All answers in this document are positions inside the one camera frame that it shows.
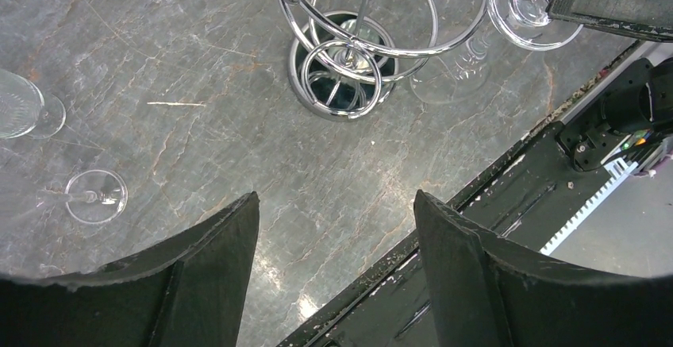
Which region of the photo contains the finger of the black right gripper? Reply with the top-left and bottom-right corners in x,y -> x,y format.
546,0 -> 672,42

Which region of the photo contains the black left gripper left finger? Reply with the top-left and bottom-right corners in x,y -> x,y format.
1,192 -> 260,346

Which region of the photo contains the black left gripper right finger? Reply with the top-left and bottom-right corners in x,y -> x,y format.
413,191 -> 672,346

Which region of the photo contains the clear wine glass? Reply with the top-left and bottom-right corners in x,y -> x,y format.
35,168 -> 129,225
1,69 -> 66,139
409,0 -> 582,104

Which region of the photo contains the chrome wine glass rack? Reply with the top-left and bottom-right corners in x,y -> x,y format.
278,0 -> 488,121

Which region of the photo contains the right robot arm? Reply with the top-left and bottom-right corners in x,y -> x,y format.
545,0 -> 672,172

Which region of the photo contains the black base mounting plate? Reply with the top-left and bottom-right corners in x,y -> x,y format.
275,121 -> 621,347

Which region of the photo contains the white cable duct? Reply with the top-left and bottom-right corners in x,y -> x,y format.
539,158 -> 639,256

